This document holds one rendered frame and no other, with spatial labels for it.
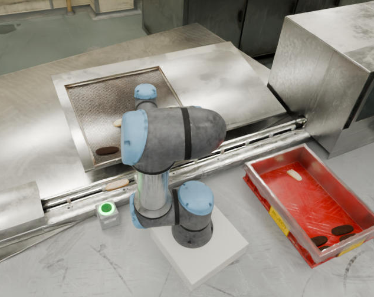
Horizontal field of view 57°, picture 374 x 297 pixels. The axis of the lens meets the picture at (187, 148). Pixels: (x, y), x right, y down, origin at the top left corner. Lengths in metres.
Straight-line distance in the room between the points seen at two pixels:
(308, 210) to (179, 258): 0.59
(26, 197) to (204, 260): 0.69
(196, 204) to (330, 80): 0.87
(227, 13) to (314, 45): 1.78
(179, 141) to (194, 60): 1.32
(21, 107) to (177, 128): 1.38
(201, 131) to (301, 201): 0.91
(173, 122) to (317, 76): 1.09
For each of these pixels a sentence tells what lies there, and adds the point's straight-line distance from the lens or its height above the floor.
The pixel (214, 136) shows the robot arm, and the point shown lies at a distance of 0.74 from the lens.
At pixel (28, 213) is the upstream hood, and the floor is 0.92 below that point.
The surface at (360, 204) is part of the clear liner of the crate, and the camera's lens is 1.53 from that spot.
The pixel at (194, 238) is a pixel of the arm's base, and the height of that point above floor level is 0.94.
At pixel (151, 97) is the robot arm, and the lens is 1.18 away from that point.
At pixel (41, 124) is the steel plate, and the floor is 0.82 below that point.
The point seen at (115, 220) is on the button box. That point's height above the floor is 0.86.
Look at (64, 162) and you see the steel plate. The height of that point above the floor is 0.82.
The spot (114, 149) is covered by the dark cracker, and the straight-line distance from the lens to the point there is 1.53.
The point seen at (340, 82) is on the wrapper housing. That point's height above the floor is 1.19.
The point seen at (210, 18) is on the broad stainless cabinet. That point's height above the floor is 0.65.
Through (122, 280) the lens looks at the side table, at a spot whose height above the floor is 0.82.
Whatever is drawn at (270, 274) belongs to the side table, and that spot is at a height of 0.82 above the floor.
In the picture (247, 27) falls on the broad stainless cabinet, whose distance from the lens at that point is 3.59.
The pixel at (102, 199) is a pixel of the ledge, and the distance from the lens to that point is 1.41.
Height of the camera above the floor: 1.98
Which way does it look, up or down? 44 degrees down
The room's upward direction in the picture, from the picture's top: 5 degrees clockwise
